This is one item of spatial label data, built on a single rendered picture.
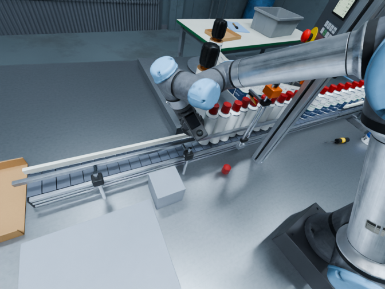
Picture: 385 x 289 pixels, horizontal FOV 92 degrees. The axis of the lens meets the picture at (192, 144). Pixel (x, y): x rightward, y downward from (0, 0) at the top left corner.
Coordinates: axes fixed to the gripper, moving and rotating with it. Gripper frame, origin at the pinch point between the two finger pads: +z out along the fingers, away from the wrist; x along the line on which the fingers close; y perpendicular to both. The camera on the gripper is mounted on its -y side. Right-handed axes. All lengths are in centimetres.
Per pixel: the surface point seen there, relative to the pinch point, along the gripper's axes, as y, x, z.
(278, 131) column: -15.1, -27.3, 3.4
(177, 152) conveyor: -1.1, 11.1, 0.7
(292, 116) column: -15.7, -31.5, -4.0
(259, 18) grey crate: 157, -144, 82
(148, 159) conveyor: -1.5, 21.6, -6.0
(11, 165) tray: 13, 61, -25
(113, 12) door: 359, 8, 68
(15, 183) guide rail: -4, 50, -31
